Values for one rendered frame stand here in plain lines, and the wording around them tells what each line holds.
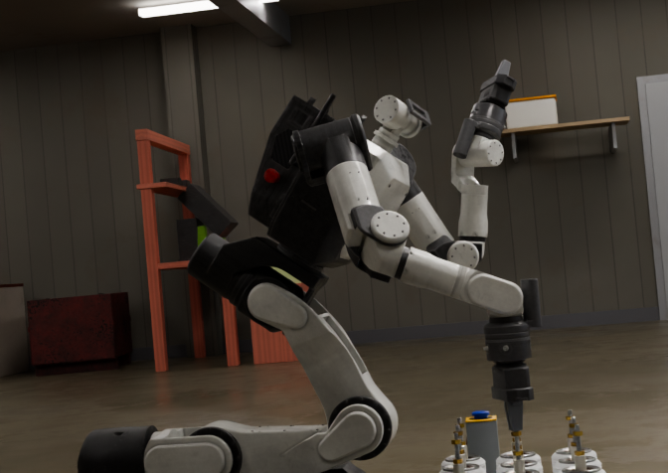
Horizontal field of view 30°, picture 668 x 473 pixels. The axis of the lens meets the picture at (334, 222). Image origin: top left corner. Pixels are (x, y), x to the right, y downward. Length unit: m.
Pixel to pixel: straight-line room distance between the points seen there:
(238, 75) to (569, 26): 3.09
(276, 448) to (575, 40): 8.99
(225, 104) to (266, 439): 9.14
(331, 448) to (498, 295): 0.59
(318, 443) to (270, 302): 0.33
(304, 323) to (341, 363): 0.12
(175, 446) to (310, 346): 0.38
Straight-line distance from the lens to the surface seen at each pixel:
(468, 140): 3.05
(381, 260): 2.44
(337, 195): 2.52
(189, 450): 2.86
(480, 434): 2.88
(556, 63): 11.53
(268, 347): 9.96
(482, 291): 2.42
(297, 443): 2.85
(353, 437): 2.78
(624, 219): 11.42
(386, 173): 2.72
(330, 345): 2.80
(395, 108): 2.79
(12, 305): 11.95
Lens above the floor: 0.68
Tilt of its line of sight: 2 degrees up
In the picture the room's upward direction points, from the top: 5 degrees counter-clockwise
